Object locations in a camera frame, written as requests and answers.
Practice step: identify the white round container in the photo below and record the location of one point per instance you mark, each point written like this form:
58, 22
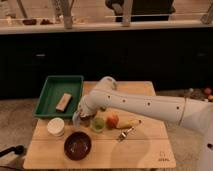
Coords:
56, 127

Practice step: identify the green plastic tray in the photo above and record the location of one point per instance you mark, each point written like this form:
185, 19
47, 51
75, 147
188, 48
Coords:
53, 90

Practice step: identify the yellow banana toy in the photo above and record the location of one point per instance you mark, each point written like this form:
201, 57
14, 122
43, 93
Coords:
128, 124

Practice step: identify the wooden block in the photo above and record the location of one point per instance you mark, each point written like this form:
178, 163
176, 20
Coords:
64, 101

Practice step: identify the person in dark clothes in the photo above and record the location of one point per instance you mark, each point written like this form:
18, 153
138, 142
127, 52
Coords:
143, 10

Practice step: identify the green cup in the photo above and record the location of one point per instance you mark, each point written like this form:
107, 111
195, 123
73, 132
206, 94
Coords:
98, 124

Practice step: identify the white railing shelf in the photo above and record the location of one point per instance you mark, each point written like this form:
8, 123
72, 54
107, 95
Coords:
91, 15

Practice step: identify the black cable plug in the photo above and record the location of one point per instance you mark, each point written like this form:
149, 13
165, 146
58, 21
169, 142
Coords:
18, 150

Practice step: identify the red apple toy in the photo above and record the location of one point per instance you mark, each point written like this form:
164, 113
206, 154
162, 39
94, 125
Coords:
112, 121

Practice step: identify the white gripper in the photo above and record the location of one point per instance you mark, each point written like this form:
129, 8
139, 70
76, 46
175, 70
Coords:
86, 107

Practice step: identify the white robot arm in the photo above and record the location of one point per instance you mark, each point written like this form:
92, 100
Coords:
188, 113

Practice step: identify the light blue towel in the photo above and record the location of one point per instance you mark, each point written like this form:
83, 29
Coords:
76, 119

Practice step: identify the purple bowl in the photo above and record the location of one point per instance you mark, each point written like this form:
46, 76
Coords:
77, 146

